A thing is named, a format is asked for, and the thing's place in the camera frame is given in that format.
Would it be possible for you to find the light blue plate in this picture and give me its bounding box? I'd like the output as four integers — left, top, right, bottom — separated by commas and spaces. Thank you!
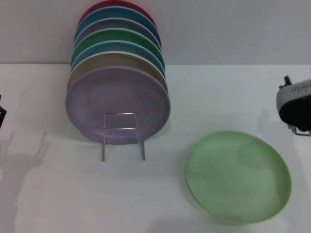
70, 40, 167, 78

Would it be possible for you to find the clear wire plate rack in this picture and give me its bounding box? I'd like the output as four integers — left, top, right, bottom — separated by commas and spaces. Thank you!
101, 112, 146, 162

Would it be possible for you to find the right arm cable connector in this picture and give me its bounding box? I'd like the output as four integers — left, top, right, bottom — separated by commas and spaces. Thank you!
287, 124, 311, 137

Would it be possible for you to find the red plate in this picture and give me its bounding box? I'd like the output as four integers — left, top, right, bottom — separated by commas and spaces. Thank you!
77, 0, 158, 31

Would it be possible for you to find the light green plate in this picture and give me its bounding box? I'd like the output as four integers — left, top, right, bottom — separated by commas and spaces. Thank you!
184, 130, 292, 224

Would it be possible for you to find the lavender plate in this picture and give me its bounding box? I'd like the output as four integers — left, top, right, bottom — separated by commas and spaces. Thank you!
65, 65, 172, 146

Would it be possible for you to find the grey purple plate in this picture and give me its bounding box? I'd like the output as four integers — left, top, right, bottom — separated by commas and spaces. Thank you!
73, 17, 162, 53

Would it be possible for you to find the dark green plate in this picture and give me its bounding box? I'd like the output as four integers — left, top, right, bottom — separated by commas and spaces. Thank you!
71, 28, 166, 71

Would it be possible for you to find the teal blue plate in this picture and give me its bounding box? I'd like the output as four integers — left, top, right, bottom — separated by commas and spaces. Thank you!
74, 6, 162, 49

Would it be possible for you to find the beige plate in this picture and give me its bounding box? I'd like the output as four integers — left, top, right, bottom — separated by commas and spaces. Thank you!
67, 50, 169, 95

